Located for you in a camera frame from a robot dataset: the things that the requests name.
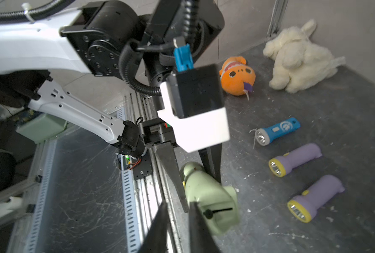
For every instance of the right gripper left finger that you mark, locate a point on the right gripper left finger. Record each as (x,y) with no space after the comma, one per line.
(156,238)

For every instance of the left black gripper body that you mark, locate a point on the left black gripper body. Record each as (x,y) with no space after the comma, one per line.
(157,131)

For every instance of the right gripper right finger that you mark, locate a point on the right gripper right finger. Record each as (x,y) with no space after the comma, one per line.
(201,240)

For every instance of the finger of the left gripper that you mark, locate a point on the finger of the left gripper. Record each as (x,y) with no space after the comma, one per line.
(166,156)
(211,159)

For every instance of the green flashlight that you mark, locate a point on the green flashlight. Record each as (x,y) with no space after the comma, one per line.
(217,203)

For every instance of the blue flashlight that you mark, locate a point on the blue flashlight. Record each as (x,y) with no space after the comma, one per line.
(264,136)

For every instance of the purple flashlight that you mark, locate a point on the purple flashlight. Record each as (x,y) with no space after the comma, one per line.
(284,165)
(305,206)

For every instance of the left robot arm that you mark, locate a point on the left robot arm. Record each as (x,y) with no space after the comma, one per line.
(154,54)

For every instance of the orange plush toy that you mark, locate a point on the orange plush toy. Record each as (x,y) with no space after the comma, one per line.
(237,78)

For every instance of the white plush dog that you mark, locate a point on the white plush dog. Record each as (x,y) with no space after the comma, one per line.
(299,63)

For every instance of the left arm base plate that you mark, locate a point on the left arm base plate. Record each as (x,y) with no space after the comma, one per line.
(144,168)

